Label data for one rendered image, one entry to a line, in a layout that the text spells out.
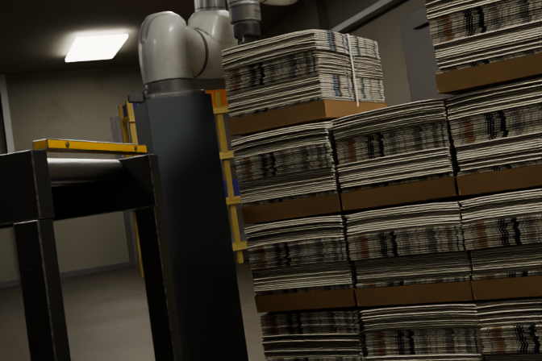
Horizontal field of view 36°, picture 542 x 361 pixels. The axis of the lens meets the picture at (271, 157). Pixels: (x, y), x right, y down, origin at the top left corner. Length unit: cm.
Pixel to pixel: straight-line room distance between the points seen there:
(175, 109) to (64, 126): 969
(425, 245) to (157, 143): 90
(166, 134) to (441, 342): 101
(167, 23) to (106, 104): 972
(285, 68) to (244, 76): 12
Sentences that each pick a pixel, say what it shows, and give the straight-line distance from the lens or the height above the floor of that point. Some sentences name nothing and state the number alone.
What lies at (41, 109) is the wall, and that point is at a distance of 1214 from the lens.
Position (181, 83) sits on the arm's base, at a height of 104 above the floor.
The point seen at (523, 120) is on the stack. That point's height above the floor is 75.
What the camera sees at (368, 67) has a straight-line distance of 230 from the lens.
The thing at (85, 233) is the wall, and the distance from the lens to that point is 1206.
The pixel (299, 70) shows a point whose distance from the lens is 207.
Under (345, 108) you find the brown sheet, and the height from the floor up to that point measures 86.
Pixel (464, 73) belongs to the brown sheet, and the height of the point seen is 87.
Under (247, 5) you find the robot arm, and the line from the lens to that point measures 234.
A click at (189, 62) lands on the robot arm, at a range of 256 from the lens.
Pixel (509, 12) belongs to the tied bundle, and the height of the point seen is 98.
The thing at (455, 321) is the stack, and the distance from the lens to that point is 193.
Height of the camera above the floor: 66
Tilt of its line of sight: 3 degrees up
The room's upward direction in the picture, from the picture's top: 8 degrees counter-clockwise
